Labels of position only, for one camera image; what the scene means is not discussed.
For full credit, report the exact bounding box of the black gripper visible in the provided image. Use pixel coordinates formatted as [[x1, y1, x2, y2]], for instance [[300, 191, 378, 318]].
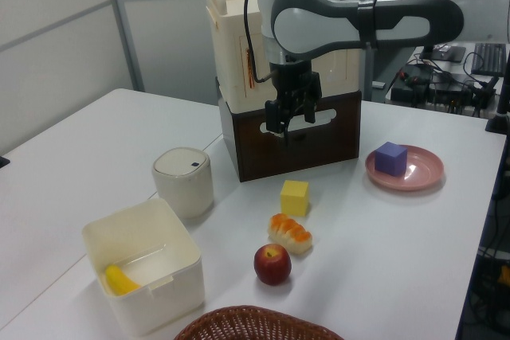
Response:
[[265, 60, 323, 135]]

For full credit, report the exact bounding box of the yellow cube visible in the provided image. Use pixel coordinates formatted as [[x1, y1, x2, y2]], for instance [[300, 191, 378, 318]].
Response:
[[280, 180, 311, 217]]

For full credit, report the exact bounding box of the purple cube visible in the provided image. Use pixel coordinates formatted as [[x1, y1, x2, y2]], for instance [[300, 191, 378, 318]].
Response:
[[375, 141, 409, 178]]

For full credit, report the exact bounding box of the dark brown drawer box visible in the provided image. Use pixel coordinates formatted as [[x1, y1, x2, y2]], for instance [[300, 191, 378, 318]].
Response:
[[218, 90, 363, 184]]

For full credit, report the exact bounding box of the cream storage cabinet with door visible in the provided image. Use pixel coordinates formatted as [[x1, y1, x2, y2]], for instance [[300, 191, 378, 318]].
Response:
[[206, 0, 362, 113]]

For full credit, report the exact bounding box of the orange glazed toy bread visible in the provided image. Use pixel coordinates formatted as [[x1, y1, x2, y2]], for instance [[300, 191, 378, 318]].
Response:
[[267, 213, 314, 256]]

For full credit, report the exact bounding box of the cream lidded canister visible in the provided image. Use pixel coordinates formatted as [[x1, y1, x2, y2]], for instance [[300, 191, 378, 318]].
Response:
[[151, 147, 215, 220]]

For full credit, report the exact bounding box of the pink plate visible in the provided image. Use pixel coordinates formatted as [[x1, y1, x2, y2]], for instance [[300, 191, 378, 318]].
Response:
[[365, 144, 445, 193]]

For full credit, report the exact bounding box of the red toy apple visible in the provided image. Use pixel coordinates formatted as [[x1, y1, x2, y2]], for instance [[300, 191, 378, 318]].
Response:
[[253, 243, 292, 287]]

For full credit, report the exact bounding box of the black keyboard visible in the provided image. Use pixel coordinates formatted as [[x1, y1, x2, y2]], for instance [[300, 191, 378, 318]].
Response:
[[470, 42, 508, 76]]

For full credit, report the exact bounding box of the brown wicker basket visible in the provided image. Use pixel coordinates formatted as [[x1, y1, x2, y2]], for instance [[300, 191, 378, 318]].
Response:
[[173, 305, 344, 340]]

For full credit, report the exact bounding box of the cream open plastic box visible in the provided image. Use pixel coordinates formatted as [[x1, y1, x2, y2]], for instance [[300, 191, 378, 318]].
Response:
[[81, 197, 205, 338]]

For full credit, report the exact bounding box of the yellow toy banana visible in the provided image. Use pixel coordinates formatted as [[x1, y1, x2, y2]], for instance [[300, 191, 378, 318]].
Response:
[[104, 264, 143, 296]]

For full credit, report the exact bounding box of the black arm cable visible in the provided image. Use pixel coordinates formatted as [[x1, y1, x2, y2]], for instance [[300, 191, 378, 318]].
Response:
[[243, 0, 277, 84]]

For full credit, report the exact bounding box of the black electronics box with cables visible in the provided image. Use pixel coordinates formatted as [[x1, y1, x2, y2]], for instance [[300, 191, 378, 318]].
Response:
[[389, 64, 499, 115]]

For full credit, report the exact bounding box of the grey partition frame post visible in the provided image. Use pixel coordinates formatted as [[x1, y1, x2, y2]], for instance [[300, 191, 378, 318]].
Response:
[[104, 0, 145, 92]]

